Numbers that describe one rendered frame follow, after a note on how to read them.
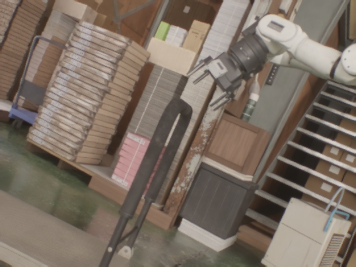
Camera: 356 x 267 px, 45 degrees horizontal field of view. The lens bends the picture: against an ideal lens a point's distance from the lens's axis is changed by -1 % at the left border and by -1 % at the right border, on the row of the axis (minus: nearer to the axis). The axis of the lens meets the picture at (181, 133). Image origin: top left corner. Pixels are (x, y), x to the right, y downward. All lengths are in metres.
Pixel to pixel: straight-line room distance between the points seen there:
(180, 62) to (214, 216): 1.32
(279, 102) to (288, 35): 2.60
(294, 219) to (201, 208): 0.61
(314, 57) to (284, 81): 2.63
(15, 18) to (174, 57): 2.05
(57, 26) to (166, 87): 2.07
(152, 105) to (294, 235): 1.53
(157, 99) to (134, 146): 0.55
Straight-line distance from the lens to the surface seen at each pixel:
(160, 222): 2.91
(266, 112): 3.77
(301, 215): 2.92
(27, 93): 4.07
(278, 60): 1.46
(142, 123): 3.58
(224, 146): 2.95
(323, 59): 1.16
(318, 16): 3.94
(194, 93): 3.46
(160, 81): 3.58
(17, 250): 1.30
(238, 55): 1.20
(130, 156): 3.20
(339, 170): 4.98
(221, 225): 2.95
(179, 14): 7.70
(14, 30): 5.05
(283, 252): 2.96
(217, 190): 2.95
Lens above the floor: 0.71
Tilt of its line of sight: 2 degrees down
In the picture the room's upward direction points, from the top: 24 degrees clockwise
